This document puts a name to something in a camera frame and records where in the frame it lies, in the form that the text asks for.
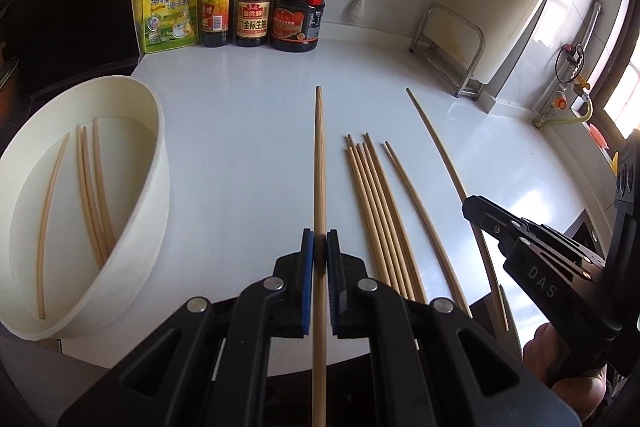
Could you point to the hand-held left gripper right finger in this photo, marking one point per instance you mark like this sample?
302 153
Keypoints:
334 287

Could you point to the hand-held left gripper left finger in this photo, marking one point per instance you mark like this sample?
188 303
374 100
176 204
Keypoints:
307 287

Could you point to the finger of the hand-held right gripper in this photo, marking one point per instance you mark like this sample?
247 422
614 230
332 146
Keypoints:
545 282
560 244

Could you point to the bundle of wooden chopsticks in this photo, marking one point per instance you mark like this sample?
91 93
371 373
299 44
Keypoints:
380 217

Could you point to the wooden chopstick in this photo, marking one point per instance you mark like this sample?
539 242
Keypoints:
440 147
84 182
319 157
101 177
92 187
50 207

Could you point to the white plastic bowl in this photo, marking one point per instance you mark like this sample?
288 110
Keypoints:
150 217

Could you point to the person's right hand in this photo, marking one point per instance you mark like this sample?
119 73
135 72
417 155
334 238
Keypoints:
542 352

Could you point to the small red object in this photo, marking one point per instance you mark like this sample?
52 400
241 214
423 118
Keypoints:
597 137

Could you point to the metal cutting board rack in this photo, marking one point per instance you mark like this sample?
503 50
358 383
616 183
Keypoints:
477 52

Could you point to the yellow-green seasoning pouch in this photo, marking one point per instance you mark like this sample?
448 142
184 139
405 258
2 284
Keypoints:
170 17

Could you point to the black kitchen appliance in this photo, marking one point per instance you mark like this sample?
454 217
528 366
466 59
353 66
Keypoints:
65 7

